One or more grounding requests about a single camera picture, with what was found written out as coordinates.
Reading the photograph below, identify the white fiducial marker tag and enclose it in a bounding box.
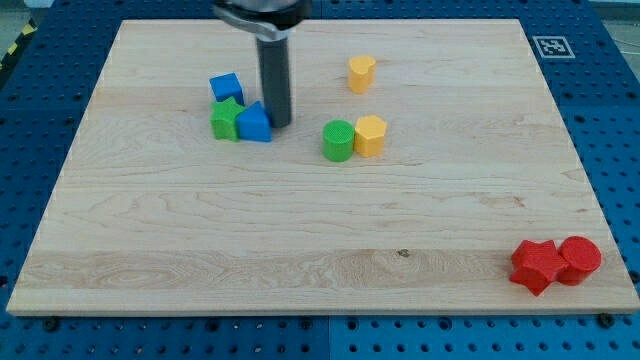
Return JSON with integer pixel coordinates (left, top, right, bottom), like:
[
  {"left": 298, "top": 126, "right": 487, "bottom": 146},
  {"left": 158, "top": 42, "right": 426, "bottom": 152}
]
[{"left": 532, "top": 35, "right": 575, "bottom": 59}]

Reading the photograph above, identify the blue triangle block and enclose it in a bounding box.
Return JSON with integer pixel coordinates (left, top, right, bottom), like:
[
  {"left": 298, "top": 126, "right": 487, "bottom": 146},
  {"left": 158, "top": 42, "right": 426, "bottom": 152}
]
[{"left": 236, "top": 101, "right": 272, "bottom": 142}]

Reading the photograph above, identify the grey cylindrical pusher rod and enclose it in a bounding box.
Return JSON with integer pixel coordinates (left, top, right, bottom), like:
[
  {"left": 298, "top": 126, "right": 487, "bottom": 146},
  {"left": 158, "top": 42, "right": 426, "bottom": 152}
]
[{"left": 256, "top": 38, "right": 292, "bottom": 128}]

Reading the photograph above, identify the red star block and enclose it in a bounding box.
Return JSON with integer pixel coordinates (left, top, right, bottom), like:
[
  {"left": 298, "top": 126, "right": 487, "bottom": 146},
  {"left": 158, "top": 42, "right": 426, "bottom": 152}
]
[{"left": 509, "top": 240, "right": 569, "bottom": 296}]

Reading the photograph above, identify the yellow hexagon block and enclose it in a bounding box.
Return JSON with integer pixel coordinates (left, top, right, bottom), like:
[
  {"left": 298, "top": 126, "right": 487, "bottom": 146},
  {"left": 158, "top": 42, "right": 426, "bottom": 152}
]
[{"left": 354, "top": 115, "right": 387, "bottom": 157}]

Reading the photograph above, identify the green star block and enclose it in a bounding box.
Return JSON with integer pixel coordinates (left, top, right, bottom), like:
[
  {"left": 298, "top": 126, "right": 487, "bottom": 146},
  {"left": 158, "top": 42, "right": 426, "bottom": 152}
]
[{"left": 210, "top": 97, "right": 245, "bottom": 142}]

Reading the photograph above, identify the green cylinder block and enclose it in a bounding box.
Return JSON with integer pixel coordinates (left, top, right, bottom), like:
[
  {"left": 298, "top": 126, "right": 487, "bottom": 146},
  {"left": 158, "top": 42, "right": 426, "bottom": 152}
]
[{"left": 322, "top": 119, "right": 355, "bottom": 162}]

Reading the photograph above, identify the yellow heart block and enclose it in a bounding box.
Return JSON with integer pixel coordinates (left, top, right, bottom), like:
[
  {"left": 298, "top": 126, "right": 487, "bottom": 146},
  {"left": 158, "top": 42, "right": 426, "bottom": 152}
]
[{"left": 348, "top": 55, "right": 377, "bottom": 94}]

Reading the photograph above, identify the wooden board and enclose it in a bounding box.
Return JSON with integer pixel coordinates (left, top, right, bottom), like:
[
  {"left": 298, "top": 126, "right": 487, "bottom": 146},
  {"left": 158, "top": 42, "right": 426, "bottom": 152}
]
[{"left": 7, "top": 19, "right": 639, "bottom": 317}]

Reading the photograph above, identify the red cylinder block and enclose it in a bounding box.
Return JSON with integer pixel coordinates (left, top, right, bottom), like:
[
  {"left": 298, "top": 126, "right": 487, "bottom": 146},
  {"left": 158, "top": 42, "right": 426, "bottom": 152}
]
[{"left": 557, "top": 236, "right": 602, "bottom": 286}]

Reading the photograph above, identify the blue cube block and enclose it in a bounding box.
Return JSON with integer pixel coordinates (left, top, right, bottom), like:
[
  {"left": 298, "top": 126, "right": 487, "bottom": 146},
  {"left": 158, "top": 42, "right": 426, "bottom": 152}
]
[{"left": 209, "top": 73, "right": 245, "bottom": 106}]

